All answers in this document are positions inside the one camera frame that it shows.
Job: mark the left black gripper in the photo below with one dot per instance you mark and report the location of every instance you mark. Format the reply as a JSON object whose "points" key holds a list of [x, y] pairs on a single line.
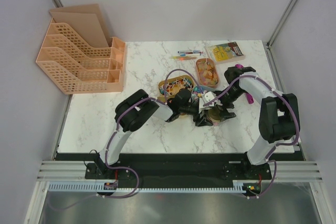
{"points": [[201, 121]]}

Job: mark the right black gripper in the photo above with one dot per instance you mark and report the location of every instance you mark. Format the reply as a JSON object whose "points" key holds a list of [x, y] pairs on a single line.
{"points": [[225, 114]]}

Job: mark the magenta plastic scoop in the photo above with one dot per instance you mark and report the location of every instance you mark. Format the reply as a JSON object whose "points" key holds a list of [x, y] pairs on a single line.
{"points": [[249, 98]]}

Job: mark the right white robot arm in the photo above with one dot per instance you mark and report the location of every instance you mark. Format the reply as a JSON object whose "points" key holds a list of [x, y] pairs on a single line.
{"points": [[279, 123]]}

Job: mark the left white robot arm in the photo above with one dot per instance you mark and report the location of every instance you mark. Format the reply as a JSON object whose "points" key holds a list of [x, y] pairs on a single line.
{"points": [[137, 109]]}

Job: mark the blue tray of pastel candies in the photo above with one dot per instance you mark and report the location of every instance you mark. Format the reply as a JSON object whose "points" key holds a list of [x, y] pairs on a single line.
{"points": [[197, 93]]}

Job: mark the tan tray of star gummies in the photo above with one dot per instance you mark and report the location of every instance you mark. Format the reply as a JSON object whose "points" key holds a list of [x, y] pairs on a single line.
{"points": [[175, 104]]}

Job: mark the tan tray of lollipops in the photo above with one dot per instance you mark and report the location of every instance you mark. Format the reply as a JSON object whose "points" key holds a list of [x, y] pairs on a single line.
{"points": [[174, 85]]}

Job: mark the yellow picture book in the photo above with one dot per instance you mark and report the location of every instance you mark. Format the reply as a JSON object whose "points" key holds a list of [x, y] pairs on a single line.
{"points": [[224, 53]]}

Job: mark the orange pen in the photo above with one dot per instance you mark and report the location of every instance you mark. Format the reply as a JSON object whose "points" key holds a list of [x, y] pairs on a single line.
{"points": [[186, 57]]}

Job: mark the peach plastic file organizer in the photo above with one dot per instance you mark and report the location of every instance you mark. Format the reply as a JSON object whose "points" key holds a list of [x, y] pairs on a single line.
{"points": [[79, 55]]}

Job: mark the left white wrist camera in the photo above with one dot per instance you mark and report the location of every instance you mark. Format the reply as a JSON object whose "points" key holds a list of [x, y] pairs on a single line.
{"points": [[201, 105]]}

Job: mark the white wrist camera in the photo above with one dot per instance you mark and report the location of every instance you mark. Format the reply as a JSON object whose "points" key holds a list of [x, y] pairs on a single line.
{"points": [[201, 105], [210, 99]]}

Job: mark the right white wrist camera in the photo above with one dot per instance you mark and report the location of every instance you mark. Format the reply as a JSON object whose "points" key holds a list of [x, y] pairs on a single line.
{"points": [[210, 99]]}

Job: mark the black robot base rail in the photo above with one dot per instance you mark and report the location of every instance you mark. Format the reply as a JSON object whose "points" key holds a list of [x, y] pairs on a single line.
{"points": [[171, 169]]}

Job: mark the white slotted cable duct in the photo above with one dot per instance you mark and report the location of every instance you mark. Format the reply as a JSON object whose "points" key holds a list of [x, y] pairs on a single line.
{"points": [[110, 186]]}

